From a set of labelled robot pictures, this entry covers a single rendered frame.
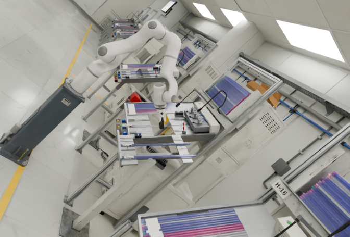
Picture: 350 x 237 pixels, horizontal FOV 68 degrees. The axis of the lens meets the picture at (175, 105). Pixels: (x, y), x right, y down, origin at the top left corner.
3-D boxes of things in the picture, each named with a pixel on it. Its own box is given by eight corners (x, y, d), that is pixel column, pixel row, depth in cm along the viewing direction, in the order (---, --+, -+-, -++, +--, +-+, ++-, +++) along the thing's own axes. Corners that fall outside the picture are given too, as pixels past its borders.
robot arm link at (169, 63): (188, 61, 176) (175, 104, 176) (168, 58, 184) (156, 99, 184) (182, 57, 169) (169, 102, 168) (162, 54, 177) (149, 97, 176)
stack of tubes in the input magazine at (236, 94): (225, 114, 216) (250, 92, 213) (205, 92, 261) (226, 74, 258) (234, 123, 222) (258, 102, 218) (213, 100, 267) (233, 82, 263)
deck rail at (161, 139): (128, 145, 204) (128, 138, 201) (128, 144, 205) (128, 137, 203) (214, 140, 220) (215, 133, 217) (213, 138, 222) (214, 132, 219)
